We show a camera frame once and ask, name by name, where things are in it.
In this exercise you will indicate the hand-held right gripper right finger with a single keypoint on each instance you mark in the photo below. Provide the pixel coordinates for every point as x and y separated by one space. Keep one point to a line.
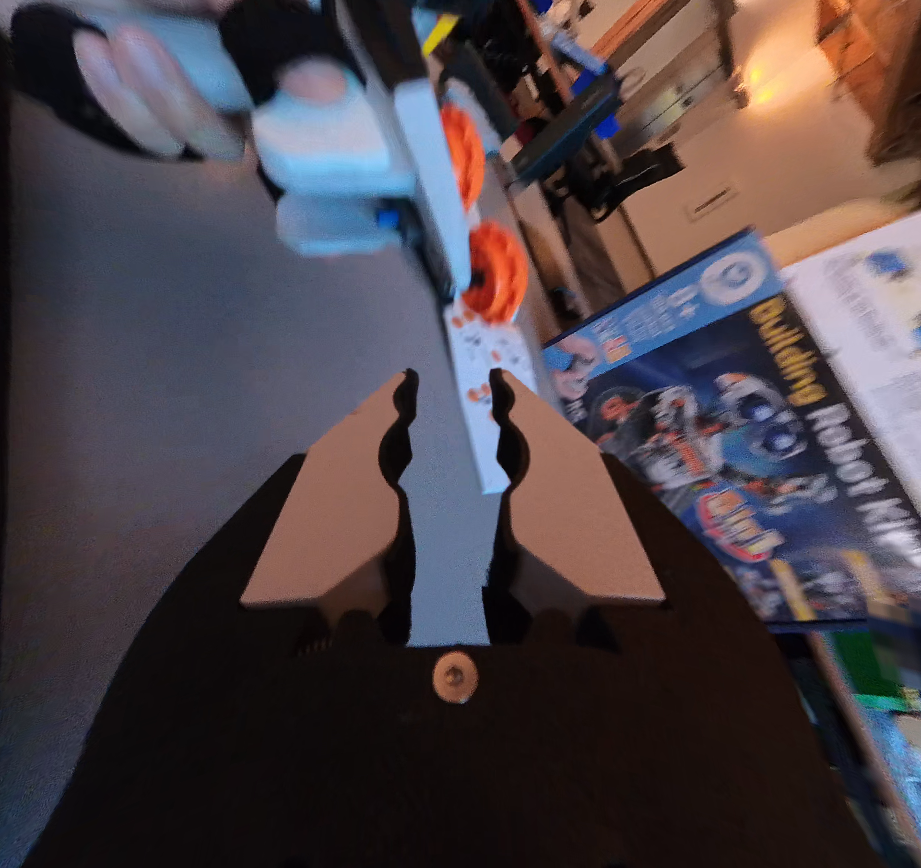
575 522

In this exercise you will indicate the person's left hand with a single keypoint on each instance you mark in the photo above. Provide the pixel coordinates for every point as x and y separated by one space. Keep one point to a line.
144 91

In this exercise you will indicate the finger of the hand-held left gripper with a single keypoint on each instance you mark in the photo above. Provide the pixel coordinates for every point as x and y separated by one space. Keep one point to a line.
435 177

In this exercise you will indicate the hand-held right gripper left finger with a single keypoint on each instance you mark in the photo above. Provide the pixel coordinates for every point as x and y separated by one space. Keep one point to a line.
324 522

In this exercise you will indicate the orange wheeled grey toy assembly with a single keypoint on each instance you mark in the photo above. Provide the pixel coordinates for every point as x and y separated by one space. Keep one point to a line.
496 274

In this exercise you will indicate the grey desk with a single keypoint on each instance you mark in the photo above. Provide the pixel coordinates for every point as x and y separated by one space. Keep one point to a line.
180 342

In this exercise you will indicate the blue printed toy box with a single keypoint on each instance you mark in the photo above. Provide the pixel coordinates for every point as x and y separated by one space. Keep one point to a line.
719 414

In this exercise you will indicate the white instruction board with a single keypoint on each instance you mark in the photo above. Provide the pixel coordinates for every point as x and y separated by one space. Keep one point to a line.
863 321

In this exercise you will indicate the white open instruction booklet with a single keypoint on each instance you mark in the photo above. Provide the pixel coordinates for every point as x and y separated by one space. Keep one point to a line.
478 357

